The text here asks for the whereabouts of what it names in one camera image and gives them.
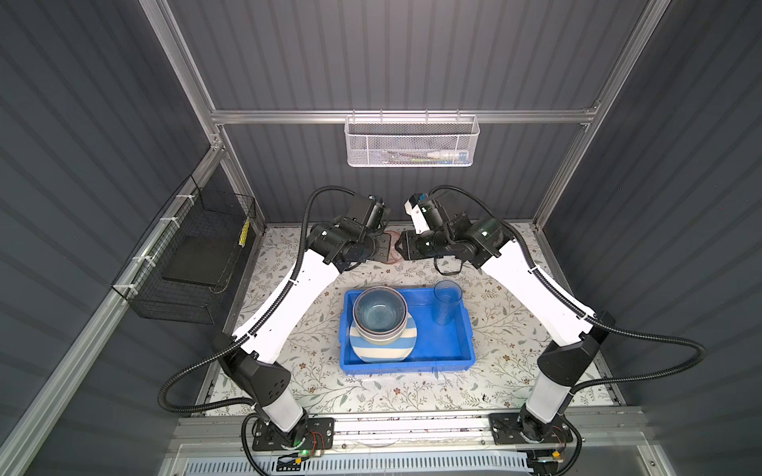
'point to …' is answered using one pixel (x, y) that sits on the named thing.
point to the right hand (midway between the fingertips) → (401, 248)
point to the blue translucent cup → (445, 297)
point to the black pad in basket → (204, 260)
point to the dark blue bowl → (380, 310)
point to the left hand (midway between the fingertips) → (380, 242)
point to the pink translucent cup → (394, 256)
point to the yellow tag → (244, 231)
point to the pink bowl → (382, 338)
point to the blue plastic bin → (438, 346)
